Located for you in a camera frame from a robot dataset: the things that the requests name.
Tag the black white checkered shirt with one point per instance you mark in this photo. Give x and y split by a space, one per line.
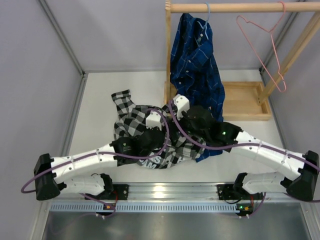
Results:
131 123

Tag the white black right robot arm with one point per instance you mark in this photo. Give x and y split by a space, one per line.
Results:
295 174

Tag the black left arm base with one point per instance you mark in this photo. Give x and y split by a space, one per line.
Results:
120 192

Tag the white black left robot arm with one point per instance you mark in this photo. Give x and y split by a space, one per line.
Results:
69 174

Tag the blue plaid shirt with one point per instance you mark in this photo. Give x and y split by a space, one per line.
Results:
194 73

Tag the light blue hanger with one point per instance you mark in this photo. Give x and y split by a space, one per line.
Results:
204 26

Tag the wooden clothes rack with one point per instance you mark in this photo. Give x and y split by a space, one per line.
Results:
248 100

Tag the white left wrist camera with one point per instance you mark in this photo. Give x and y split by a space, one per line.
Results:
153 120

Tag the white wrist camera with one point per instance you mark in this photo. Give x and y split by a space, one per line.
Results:
153 120
182 105

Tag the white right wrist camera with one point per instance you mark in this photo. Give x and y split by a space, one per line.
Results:
182 105

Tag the aluminium mounting rail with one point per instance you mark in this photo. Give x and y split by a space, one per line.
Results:
137 191

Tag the slotted grey cable duct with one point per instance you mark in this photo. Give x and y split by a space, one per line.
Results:
152 207

